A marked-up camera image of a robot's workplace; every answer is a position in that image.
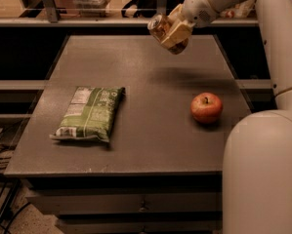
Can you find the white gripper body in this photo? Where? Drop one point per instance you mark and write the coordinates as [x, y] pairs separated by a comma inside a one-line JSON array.
[[197, 10]]

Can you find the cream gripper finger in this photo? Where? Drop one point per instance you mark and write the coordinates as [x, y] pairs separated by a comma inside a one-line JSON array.
[[178, 34], [176, 14]]

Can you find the orange soda can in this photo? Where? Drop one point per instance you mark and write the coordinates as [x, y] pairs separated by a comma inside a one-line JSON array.
[[159, 27]]

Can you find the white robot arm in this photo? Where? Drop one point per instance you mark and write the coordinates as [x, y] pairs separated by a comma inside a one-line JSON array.
[[250, 172]]

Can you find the black backpack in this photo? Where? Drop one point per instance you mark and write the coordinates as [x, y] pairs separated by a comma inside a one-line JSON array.
[[147, 8]]

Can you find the printed shopping bag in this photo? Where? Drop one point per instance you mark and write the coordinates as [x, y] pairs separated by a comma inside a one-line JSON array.
[[238, 11]]

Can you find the red apple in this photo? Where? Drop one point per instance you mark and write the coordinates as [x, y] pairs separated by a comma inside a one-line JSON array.
[[206, 108]]

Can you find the grey drawer cabinet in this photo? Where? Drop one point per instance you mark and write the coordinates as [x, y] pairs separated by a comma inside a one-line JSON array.
[[136, 183]]

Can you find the grey metal railing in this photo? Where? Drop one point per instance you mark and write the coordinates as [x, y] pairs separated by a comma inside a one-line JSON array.
[[62, 13]]

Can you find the green snack bag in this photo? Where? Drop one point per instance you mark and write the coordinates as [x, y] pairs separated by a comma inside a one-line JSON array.
[[90, 114]]

